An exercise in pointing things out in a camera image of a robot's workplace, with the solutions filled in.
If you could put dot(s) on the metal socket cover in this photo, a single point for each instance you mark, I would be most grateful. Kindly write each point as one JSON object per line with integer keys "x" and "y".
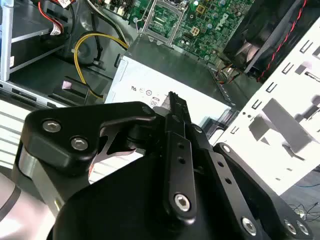
{"x": 147, "y": 21}

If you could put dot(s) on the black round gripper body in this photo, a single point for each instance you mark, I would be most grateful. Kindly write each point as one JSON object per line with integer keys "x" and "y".
{"x": 120, "y": 207}

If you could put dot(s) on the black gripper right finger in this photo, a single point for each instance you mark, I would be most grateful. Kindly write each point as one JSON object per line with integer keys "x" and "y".
{"x": 237, "y": 180}

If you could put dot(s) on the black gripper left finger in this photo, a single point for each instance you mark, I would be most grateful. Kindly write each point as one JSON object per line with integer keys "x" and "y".
{"x": 62, "y": 140}

